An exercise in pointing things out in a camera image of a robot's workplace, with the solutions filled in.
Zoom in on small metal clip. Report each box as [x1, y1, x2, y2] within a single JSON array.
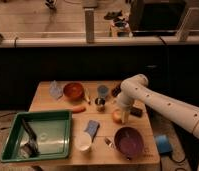
[[104, 137, 114, 148]]

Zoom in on small metal cup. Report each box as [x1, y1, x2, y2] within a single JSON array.
[[95, 98, 105, 112]]

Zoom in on yellow red apple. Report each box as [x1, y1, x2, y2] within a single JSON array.
[[112, 109, 122, 124]]

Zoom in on black monitor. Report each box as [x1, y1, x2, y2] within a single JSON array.
[[129, 0, 186, 35]]

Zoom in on green plastic tray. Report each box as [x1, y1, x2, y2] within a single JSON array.
[[0, 110, 72, 163]]

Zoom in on purple bowl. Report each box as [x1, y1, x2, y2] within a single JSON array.
[[114, 127, 144, 159]]

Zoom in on black rectangular remote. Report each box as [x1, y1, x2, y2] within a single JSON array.
[[130, 107, 143, 117]]

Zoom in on orange carrot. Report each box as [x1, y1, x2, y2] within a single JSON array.
[[71, 106, 86, 114]]

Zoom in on dark grape bunch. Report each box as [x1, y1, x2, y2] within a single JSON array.
[[111, 84, 121, 97]]

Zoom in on black spatula in tray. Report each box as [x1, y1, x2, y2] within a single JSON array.
[[20, 120, 39, 158]]

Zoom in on clear plastic bag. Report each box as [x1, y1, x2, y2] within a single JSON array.
[[49, 81, 63, 100]]

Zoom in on white paper cup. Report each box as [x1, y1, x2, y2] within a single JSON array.
[[75, 132, 92, 153]]

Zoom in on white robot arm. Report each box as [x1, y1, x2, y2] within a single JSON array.
[[116, 74, 199, 171]]

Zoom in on orange brown bowl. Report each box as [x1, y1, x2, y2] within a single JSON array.
[[63, 82, 84, 101]]

